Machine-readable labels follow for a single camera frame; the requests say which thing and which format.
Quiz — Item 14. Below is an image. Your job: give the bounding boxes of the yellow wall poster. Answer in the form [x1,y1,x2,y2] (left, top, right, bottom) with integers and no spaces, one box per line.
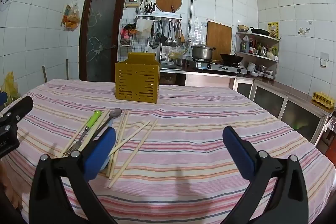
[267,21,279,39]

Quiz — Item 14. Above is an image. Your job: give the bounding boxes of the row of hanging kitchen utensils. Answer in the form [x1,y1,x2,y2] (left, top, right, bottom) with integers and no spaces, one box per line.
[147,18,188,47]

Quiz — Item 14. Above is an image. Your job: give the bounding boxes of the round wooden board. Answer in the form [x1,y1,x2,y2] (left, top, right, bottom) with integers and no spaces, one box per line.
[154,0,183,14]

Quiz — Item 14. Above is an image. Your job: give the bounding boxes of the group of wooden chopsticks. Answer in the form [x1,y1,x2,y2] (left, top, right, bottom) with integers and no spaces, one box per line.
[58,109,159,188]

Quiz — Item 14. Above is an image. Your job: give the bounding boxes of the corner wall shelf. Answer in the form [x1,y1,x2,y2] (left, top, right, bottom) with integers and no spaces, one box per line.
[234,31,281,77]

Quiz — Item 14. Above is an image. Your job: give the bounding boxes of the steel knife cup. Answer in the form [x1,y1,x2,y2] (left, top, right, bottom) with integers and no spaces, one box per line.
[142,1,156,15]

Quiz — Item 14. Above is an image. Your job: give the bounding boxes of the yellow slotted utensil holder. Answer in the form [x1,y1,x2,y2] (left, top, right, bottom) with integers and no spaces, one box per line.
[115,52,160,104]

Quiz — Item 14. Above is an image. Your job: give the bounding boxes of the cooking oil bottle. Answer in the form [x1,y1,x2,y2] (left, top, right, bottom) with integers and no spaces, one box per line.
[241,35,250,53]

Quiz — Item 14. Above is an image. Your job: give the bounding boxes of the hanging white plastic bag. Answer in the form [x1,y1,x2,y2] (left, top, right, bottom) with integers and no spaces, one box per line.
[136,20,153,37]

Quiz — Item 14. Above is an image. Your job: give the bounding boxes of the yellow plastic bag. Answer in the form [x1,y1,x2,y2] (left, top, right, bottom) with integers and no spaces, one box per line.
[0,71,20,104]

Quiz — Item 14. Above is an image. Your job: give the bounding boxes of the black wok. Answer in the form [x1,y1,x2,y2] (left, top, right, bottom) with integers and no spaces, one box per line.
[211,53,244,65]

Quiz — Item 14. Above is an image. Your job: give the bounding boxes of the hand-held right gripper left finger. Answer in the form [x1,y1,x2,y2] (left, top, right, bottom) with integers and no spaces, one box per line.
[29,126,117,224]

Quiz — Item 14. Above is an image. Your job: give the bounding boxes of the dark wooden glass door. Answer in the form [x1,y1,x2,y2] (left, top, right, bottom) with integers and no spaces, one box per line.
[79,0,128,83]

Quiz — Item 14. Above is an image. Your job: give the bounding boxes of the stack of white bowls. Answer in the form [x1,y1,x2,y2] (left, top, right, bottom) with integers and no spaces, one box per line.
[247,61,275,79]

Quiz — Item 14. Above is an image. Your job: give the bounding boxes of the green-handled metal fork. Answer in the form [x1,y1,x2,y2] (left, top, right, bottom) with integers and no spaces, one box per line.
[63,110,103,156]

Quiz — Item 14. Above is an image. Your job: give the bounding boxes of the yellow egg carton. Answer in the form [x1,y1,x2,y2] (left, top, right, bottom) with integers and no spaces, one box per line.
[311,91,336,110]

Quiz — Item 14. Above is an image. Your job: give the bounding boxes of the steel gas stove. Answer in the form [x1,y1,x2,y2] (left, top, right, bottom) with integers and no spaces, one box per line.
[194,59,248,75]

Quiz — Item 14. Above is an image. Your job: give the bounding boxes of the pink striped tablecloth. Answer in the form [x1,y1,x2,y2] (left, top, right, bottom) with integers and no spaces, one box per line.
[3,79,336,224]

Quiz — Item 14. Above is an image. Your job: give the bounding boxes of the glass-door kitchen cabinets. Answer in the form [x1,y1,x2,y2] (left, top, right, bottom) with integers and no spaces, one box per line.
[228,77,331,146]

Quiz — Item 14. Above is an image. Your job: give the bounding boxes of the rectangular wooden cutting board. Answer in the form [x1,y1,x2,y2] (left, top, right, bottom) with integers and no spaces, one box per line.
[205,21,233,55]

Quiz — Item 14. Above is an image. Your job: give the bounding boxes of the metal wall utensil rack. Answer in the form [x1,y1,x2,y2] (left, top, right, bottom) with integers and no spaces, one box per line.
[135,13,183,21]

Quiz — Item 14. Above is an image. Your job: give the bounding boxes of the steel cooking pot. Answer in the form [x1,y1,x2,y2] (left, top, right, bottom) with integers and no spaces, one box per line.
[191,43,216,60]

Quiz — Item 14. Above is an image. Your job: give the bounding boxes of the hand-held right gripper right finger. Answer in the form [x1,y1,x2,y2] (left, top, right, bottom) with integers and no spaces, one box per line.
[222,126,309,224]

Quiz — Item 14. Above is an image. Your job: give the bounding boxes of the hanging bag of oranges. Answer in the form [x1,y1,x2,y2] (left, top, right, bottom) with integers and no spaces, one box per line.
[61,3,81,31]

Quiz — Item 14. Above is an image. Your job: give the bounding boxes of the red hanging item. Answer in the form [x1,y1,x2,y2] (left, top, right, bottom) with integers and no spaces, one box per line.
[121,25,137,42]

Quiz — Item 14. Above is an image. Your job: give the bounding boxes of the grey metal spoon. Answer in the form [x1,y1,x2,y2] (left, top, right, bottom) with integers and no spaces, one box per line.
[93,108,122,136]

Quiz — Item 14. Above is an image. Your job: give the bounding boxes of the steel kitchen sink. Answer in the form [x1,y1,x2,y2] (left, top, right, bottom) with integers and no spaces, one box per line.
[160,63,187,72]

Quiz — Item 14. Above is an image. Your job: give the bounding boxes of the person's left forearm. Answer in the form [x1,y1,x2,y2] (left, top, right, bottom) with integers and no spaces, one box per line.
[0,158,25,216]

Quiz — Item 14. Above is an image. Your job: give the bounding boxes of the black frying pan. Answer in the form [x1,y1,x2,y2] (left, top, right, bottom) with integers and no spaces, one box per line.
[249,27,271,37]

